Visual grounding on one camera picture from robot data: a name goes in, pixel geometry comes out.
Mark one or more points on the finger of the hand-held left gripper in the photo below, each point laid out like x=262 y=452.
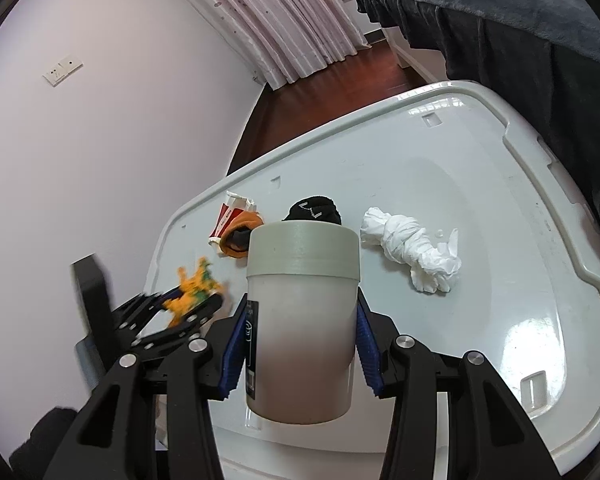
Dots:
x=140 y=310
x=180 y=327

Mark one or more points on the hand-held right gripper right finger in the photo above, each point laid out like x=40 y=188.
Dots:
x=367 y=355

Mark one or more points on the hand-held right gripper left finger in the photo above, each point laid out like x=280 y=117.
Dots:
x=235 y=355

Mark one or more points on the orange toy dinosaur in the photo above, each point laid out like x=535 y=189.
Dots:
x=192 y=287

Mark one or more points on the white jar with beige lid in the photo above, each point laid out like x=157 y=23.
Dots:
x=302 y=330

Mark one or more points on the twisted white tissue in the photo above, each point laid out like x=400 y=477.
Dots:
x=410 y=245

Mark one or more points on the red white paper cup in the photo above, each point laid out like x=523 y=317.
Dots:
x=230 y=215

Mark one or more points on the orange sock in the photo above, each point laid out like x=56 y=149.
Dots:
x=250 y=221

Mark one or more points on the dark cloth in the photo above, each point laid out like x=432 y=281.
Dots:
x=40 y=440

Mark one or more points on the black sock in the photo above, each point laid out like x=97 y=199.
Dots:
x=312 y=207

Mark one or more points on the white plastic storage box lid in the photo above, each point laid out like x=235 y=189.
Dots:
x=455 y=170

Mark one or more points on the pink dotted curtain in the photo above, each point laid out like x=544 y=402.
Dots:
x=280 y=20

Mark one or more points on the dark grey blanket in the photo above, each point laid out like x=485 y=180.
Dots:
x=505 y=25

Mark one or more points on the white wall socket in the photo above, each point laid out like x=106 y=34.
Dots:
x=62 y=70

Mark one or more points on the white bed frame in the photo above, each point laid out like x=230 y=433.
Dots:
x=415 y=57

